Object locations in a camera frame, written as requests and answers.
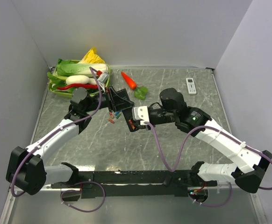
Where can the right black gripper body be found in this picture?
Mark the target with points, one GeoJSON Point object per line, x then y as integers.
{"type": "Point", "coordinates": [147, 127]}

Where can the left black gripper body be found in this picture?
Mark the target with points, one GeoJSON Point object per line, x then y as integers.
{"type": "Point", "coordinates": [111, 103]}

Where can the black remote control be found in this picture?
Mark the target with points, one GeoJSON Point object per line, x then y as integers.
{"type": "Point", "coordinates": [128, 115]}

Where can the red battery cluster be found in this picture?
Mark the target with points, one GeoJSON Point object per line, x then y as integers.
{"type": "Point", "coordinates": [131, 123]}

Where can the black battery cover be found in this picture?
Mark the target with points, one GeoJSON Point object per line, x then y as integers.
{"type": "Point", "coordinates": [167, 181]}

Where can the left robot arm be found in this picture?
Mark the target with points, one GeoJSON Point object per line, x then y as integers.
{"type": "Point", "coordinates": [26, 169]}

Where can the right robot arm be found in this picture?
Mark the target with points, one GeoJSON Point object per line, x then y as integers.
{"type": "Point", "coordinates": [247, 168]}

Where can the white remote control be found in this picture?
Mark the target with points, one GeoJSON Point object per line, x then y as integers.
{"type": "Point", "coordinates": [191, 86]}

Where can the orange toy carrot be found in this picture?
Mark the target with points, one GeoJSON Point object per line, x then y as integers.
{"type": "Point", "coordinates": [140, 92]}

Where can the red chili pepper toy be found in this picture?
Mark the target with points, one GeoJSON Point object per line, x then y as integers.
{"type": "Point", "coordinates": [86, 86]}

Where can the white radish toy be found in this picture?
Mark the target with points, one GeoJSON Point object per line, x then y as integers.
{"type": "Point", "coordinates": [80, 79]}

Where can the yellow leaf toy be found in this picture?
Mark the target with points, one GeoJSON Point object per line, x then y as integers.
{"type": "Point", "coordinates": [92, 57]}

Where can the green tray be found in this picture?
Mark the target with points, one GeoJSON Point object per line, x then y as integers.
{"type": "Point", "coordinates": [67, 68]}

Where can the napa cabbage toy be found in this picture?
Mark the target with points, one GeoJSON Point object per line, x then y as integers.
{"type": "Point", "coordinates": [68, 68]}

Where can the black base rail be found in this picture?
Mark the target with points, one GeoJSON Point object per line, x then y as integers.
{"type": "Point", "coordinates": [135, 183]}

